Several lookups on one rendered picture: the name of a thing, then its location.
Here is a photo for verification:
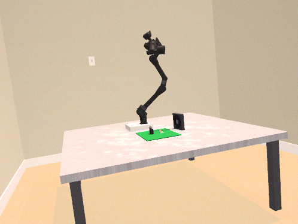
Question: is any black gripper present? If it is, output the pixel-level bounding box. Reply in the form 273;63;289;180
143;31;162;47

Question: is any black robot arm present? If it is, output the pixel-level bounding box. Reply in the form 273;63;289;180
136;42;168;125

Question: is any green circuit board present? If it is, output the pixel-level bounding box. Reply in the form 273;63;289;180
135;128;181;141

